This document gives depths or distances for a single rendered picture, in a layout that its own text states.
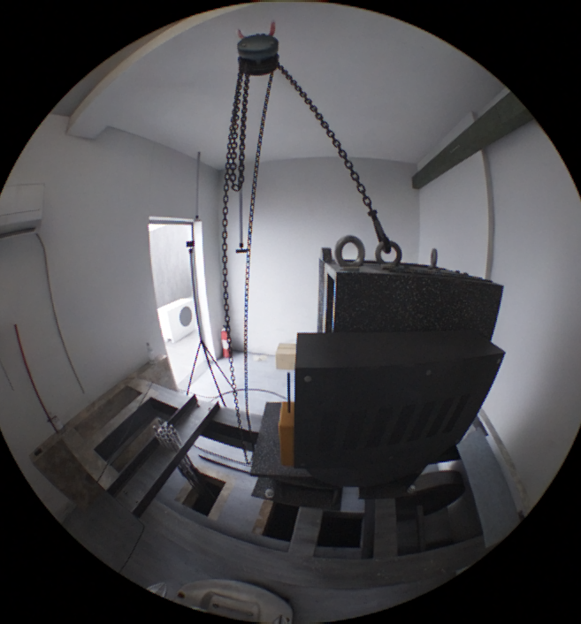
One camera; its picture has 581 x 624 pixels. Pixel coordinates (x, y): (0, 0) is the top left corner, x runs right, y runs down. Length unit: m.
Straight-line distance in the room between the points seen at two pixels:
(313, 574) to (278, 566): 0.14
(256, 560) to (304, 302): 2.75
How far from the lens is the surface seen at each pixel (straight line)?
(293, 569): 1.00
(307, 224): 2.81
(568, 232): 1.34
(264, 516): 1.74
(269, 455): 0.91
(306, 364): 0.32
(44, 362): 1.80
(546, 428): 1.37
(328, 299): 0.55
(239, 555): 1.02
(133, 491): 1.28
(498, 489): 1.45
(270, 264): 2.93
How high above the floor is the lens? 1.66
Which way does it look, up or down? 18 degrees down
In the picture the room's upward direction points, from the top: straight up
